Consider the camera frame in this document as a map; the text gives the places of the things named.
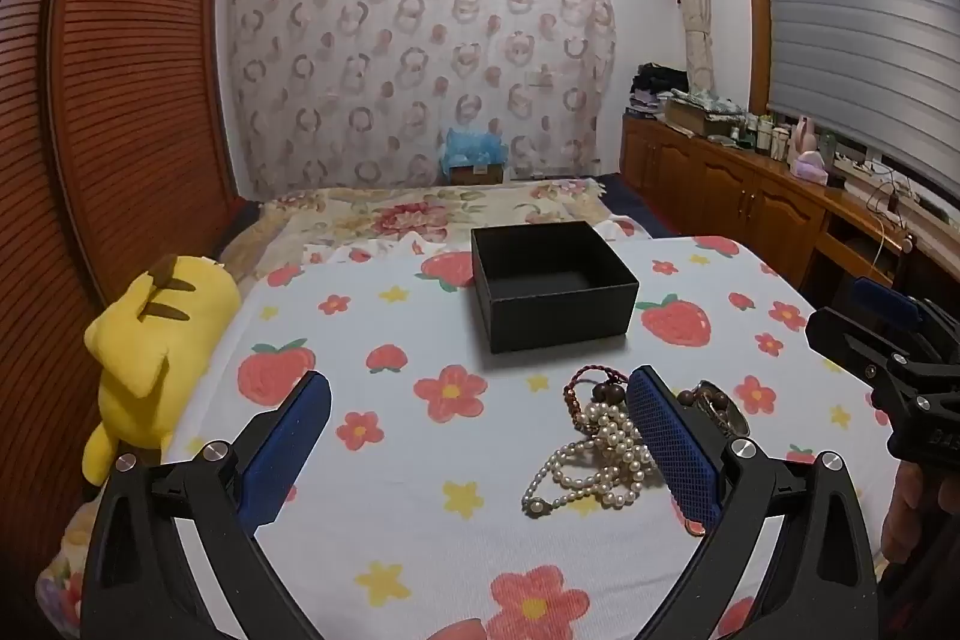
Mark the strawberry print blanket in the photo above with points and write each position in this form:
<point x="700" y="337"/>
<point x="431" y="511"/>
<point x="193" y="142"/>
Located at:
<point x="390" y="475"/>

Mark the yellow plush toy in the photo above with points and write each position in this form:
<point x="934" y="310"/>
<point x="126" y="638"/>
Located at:
<point x="165" y="340"/>

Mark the flat cardboard box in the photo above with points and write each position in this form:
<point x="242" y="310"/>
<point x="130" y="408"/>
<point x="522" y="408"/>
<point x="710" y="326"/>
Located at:
<point x="686" y="119"/>

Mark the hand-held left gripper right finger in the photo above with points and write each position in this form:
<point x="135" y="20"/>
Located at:
<point x="675" y="452"/>

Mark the translucent green bangle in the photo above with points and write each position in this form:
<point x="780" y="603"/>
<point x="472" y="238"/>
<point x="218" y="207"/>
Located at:
<point x="742" y="419"/>

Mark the pink rabbit ornament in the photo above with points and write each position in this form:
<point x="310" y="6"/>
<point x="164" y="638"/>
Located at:
<point x="810" y="168"/>

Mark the person's right hand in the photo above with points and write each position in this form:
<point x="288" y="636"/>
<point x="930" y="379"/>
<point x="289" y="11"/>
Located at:
<point x="907" y="501"/>

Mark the small cardboard box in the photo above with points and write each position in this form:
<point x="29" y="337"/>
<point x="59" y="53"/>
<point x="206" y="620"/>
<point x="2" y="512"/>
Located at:
<point x="480" y="174"/>

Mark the green patterned cloth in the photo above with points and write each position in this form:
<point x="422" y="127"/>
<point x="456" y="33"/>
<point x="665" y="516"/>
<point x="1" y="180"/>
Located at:
<point x="709" y="102"/>

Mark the black jewelry box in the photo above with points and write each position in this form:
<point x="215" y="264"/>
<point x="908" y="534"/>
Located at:
<point x="555" y="317"/>

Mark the grey window blind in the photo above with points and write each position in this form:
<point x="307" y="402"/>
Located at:
<point x="862" y="10"/>

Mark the blue plastic bag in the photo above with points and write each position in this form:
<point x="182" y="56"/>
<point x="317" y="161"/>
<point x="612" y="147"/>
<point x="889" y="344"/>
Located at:
<point x="472" y="149"/>

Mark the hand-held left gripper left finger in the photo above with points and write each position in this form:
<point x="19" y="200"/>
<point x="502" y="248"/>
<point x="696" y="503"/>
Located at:
<point x="289" y="452"/>

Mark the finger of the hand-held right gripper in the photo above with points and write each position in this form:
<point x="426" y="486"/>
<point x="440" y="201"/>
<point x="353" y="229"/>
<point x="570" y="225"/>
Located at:
<point x="889" y="304"/>
<point x="847" y="336"/>

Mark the stack of folded clothes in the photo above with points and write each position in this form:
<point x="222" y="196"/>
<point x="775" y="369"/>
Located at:
<point x="656" y="89"/>

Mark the circle patterned curtain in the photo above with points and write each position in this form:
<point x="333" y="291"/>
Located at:
<point x="420" y="63"/>

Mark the cream floral blanket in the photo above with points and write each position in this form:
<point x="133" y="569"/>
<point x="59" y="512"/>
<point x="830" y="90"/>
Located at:
<point x="360" y="212"/>

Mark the white power strip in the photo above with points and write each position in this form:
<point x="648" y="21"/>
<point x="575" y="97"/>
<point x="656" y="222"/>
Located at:
<point x="855" y="164"/>

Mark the dark blue bed sheet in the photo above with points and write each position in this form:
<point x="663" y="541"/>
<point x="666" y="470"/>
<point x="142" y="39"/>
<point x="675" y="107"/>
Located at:
<point x="637" y="209"/>

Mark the row of cosmetic bottles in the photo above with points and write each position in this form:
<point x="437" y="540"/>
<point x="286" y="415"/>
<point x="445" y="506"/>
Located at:
<point x="765" y="134"/>

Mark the wooden cabinet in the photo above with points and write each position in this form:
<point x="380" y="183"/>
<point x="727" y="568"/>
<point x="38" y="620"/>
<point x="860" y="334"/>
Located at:
<point x="750" y="190"/>

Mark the brown slatted wardrobe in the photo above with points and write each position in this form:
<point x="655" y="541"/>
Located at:
<point x="127" y="85"/>

